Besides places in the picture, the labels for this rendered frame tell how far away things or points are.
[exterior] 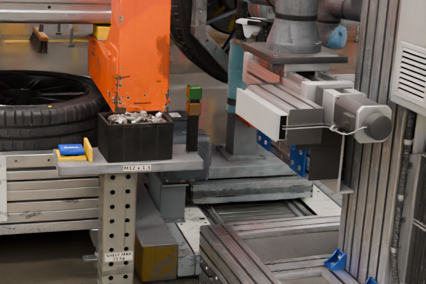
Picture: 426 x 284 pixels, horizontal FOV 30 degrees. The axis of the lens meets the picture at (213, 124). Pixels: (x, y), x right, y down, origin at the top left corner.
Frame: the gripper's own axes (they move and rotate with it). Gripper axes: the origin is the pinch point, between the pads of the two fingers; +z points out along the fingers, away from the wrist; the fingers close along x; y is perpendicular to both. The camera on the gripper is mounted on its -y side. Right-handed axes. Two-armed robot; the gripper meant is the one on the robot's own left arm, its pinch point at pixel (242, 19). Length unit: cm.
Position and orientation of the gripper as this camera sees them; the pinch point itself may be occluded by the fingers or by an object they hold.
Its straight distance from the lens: 264.2
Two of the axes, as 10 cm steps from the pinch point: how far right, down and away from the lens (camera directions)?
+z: -8.8, -1.7, 4.4
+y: -0.5, 9.6, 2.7
